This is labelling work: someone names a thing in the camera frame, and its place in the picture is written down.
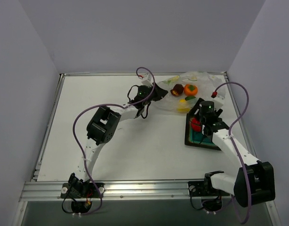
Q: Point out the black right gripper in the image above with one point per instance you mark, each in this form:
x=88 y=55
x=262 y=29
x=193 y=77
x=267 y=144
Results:
x=203 y=128

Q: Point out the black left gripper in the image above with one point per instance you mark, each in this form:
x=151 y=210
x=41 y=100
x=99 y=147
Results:
x=156 y=92

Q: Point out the red fake apple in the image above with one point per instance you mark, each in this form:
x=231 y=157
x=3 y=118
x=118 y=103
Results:
x=196 y=125

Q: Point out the dark maroon fake fruit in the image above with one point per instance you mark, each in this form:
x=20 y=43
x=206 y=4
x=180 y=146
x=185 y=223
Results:
x=177 y=90

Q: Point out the translucent printed plastic bag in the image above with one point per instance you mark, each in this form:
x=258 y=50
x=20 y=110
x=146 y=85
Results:
x=205 y=82

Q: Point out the yellow fake pear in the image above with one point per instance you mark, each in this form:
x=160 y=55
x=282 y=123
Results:
x=183 y=106

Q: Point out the green fake lime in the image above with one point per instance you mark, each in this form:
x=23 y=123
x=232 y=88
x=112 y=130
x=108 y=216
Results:
x=188 y=98

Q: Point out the orange fake persimmon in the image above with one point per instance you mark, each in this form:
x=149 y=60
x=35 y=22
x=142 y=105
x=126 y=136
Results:
x=190 y=90

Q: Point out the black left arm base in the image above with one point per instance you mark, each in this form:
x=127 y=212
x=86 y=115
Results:
x=85 y=190

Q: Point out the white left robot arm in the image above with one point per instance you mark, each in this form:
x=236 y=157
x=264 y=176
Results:
x=103 y=125

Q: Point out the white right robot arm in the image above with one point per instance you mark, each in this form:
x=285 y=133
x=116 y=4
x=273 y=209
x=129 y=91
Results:
x=254 y=182

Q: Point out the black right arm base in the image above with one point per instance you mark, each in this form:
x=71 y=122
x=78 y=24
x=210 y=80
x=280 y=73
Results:
x=197 y=188

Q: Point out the black teal square plate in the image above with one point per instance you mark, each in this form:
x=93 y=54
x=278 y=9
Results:
x=194 y=138

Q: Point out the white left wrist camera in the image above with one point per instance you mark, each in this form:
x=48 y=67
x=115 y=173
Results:
x=146 y=80

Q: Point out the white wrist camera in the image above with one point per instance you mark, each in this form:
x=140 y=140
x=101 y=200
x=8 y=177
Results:
x=218 y=100
x=146 y=80

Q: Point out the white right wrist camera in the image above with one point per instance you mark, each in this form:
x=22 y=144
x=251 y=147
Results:
x=218 y=100

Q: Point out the aluminium front frame rail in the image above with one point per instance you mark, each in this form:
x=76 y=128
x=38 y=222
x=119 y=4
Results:
x=130 y=190

